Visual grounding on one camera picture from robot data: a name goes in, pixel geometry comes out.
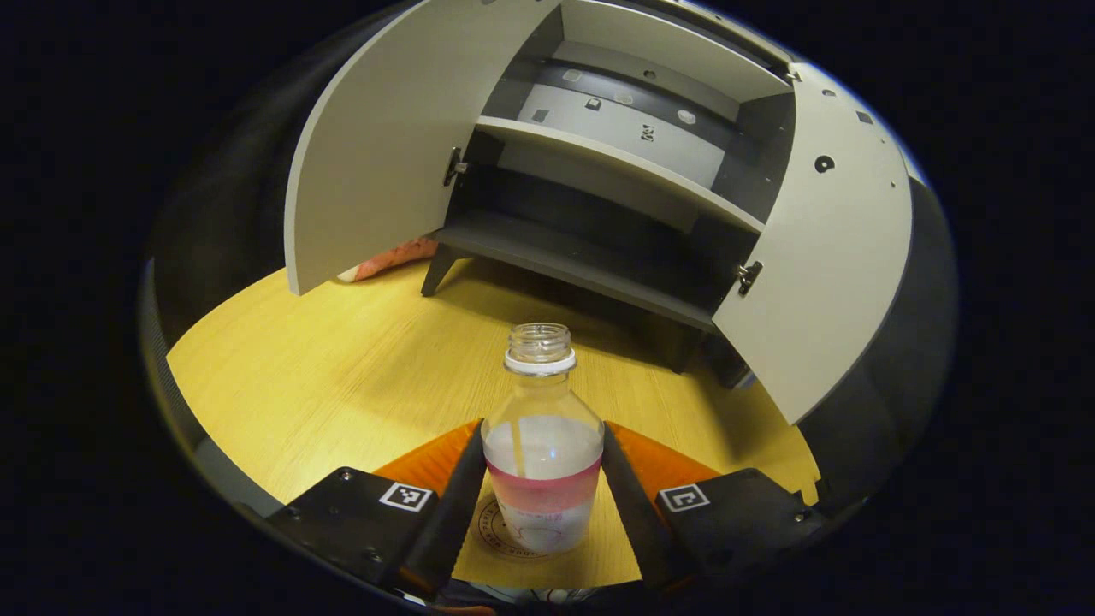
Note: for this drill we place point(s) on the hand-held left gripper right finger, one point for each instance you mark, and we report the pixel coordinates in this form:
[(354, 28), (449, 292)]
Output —
[(633, 522)]

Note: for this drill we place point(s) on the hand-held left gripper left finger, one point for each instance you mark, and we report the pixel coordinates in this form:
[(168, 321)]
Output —
[(453, 522)]

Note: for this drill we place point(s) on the round wooden coaster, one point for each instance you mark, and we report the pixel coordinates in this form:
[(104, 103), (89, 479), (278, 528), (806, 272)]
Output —
[(489, 535)]

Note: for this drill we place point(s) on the clear plastic bottle pink label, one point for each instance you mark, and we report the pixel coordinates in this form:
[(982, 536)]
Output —
[(543, 445)]

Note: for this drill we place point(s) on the grey cabinet door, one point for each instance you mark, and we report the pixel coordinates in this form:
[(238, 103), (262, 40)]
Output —
[(385, 154), (838, 257)]

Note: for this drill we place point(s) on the grey cabinet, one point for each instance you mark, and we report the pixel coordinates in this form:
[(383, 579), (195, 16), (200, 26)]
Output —
[(582, 257)]

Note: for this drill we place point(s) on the metal door hinge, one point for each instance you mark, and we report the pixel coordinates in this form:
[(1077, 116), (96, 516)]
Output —
[(453, 167), (749, 278)]

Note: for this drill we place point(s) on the watermelon slice toy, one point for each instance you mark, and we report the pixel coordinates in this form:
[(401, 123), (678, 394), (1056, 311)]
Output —
[(393, 257)]

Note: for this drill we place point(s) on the black backdrop cloth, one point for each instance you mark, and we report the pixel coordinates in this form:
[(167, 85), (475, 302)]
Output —
[(231, 197)]

